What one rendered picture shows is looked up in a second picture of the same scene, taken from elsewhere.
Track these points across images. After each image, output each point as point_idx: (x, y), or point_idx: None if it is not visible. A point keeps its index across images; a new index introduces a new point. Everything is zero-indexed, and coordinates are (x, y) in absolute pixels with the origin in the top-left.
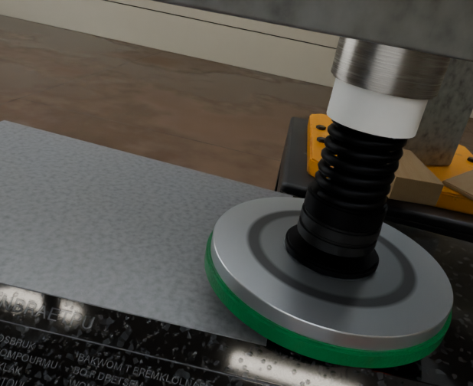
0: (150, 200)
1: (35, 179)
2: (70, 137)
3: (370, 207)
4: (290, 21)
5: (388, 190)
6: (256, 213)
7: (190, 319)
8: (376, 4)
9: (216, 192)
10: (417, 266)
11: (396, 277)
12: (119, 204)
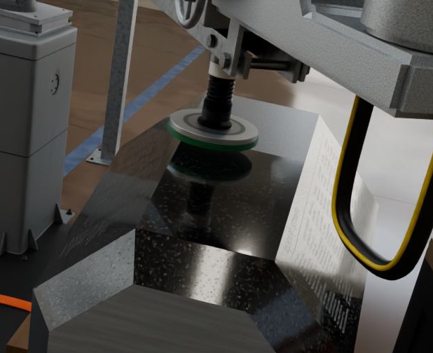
0: (265, 131)
1: (264, 115)
2: (316, 123)
3: (207, 98)
4: (187, 31)
5: (212, 95)
6: (234, 118)
7: None
8: (195, 29)
9: (288, 144)
10: (214, 134)
11: (203, 129)
12: (256, 126)
